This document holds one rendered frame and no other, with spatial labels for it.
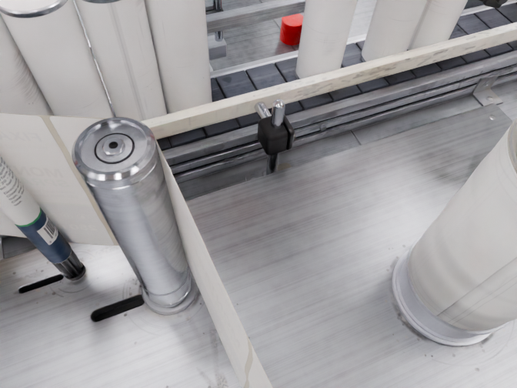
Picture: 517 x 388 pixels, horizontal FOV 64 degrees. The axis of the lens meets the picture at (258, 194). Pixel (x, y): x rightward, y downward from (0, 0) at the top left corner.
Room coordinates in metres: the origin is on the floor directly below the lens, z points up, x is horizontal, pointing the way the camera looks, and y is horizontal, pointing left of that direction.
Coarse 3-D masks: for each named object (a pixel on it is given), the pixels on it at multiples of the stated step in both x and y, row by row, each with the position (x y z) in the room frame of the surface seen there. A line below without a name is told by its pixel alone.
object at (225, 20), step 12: (276, 0) 0.41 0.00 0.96; (288, 0) 0.41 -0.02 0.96; (300, 0) 0.41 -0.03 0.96; (228, 12) 0.38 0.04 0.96; (240, 12) 0.38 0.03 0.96; (252, 12) 0.39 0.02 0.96; (264, 12) 0.39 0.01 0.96; (276, 12) 0.40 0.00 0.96; (288, 12) 0.41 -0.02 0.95; (300, 12) 0.41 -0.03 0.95; (216, 24) 0.37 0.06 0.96; (228, 24) 0.38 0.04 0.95; (240, 24) 0.38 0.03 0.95
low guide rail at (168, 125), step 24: (432, 48) 0.41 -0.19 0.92; (456, 48) 0.43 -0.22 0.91; (480, 48) 0.44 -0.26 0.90; (336, 72) 0.36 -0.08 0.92; (360, 72) 0.37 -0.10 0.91; (384, 72) 0.38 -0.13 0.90; (240, 96) 0.31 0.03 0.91; (264, 96) 0.32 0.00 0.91; (288, 96) 0.33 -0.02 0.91; (144, 120) 0.27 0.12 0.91; (168, 120) 0.27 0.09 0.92; (192, 120) 0.28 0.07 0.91; (216, 120) 0.29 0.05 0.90
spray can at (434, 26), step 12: (432, 0) 0.44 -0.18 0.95; (444, 0) 0.44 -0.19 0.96; (456, 0) 0.44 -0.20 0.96; (432, 12) 0.44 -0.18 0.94; (444, 12) 0.44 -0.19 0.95; (456, 12) 0.44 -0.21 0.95; (420, 24) 0.45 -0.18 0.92; (432, 24) 0.44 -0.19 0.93; (444, 24) 0.44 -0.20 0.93; (420, 36) 0.44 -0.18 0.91; (432, 36) 0.44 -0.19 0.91; (444, 36) 0.44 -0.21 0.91; (408, 48) 0.45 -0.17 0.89
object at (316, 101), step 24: (456, 24) 0.52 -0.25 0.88; (480, 24) 0.52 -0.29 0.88; (504, 24) 0.53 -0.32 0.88; (360, 48) 0.45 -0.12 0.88; (504, 48) 0.47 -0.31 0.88; (240, 72) 0.39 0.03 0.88; (264, 72) 0.39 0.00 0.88; (288, 72) 0.40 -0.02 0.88; (408, 72) 0.41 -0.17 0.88; (432, 72) 0.42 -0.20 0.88; (216, 96) 0.35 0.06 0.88; (312, 96) 0.36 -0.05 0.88; (336, 96) 0.36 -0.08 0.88; (240, 120) 0.31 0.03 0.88; (168, 144) 0.27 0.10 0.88
